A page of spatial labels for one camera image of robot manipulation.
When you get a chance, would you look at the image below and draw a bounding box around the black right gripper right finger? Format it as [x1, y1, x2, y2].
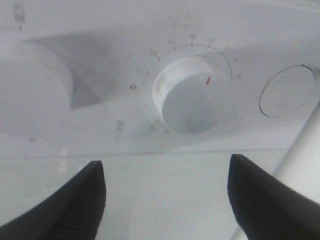
[227, 154, 320, 240]

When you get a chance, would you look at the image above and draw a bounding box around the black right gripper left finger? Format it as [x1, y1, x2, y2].
[0, 160, 107, 240]

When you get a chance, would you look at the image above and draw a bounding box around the white microwave door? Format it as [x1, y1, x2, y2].
[0, 148, 288, 240]

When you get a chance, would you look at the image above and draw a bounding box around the round white door button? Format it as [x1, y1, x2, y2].
[258, 64, 320, 119]

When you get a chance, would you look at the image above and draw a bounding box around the white timer knob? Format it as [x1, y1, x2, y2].
[152, 56, 217, 135]

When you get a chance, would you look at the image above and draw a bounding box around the upper white power knob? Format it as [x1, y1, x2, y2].
[0, 43, 73, 137]

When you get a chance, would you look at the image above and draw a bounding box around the white microwave oven body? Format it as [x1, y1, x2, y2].
[0, 0, 320, 240]

